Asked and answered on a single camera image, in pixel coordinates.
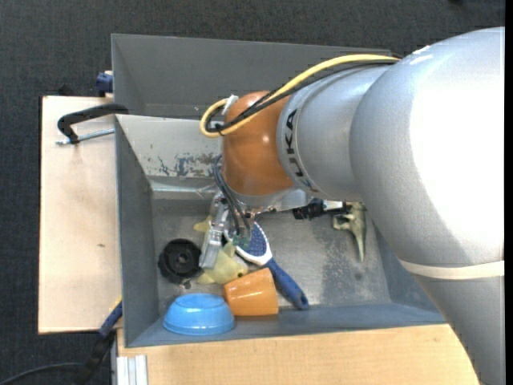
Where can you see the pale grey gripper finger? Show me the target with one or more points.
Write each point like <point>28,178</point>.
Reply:
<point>210,247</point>

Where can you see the pale yellow soft toy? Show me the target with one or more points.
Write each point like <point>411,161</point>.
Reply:
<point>224,269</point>

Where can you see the black round knob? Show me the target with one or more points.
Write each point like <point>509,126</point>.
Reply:
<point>178,261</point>

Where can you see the blue and white brush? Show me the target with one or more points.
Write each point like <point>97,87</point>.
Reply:
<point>258,247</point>

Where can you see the orange cup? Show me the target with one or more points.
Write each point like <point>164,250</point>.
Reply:
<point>252,293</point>

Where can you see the blue bowl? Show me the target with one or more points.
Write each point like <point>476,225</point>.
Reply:
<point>198,315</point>

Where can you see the grey metal bin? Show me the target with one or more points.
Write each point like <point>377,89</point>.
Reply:
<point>320,255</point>

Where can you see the pale green toy animal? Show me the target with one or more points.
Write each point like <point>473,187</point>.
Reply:
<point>358,231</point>

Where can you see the pale wood board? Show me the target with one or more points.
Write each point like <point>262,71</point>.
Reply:
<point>76,223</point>

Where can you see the black cylinder on white bracket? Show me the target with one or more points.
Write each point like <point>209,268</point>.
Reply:
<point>310,211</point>

